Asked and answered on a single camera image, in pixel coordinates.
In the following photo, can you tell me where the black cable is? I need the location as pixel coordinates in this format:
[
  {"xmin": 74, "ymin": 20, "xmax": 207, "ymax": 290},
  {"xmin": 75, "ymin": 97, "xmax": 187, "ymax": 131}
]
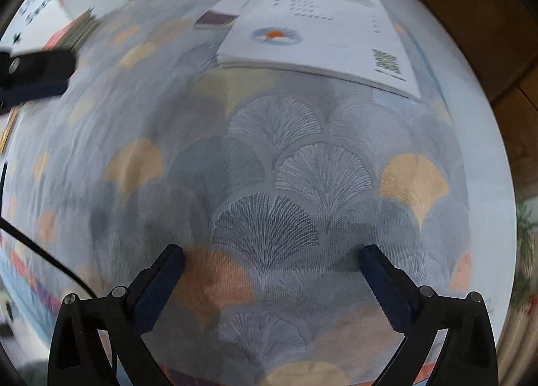
[{"xmin": 0, "ymin": 161, "xmax": 98, "ymax": 299}]

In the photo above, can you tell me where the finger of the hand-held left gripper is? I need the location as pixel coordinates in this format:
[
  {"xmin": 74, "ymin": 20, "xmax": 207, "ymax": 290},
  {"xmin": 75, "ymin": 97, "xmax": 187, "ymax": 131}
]
[{"xmin": 0, "ymin": 50, "xmax": 77, "ymax": 104}]

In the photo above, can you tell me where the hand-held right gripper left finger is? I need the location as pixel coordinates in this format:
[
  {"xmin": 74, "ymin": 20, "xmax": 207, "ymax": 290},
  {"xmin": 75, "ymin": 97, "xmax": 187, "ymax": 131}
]
[{"xmin": 47, "ymin": 244, "xmax": 186, "ymax": 386}]

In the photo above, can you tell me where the dark maroon book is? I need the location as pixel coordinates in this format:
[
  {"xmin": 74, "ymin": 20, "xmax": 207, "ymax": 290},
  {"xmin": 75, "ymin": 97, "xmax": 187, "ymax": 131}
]
[{"xmin": 193, "ymin": 10, "xmax": 240, "ymax": 31}]

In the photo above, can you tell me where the white book with QR code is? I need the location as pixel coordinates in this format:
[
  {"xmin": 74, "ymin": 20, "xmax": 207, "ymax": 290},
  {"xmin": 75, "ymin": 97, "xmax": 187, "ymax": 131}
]
[{"xmin": 216, "ymin": 0, "xmax": 422, "ymax": 102}]

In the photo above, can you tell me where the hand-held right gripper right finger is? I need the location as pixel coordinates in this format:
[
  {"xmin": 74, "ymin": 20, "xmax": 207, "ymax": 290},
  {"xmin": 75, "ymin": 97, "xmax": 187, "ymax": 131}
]
[{"xmin": 361, "ymin": 244, "xmax": 499, "ymax": 386}]

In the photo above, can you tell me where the pile of thin books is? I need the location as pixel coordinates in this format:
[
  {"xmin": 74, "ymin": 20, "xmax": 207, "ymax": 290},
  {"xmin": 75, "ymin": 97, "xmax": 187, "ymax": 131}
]
[{"xmin": 44, "ymin": 8, "xmax": 102, "ymax": 53}]

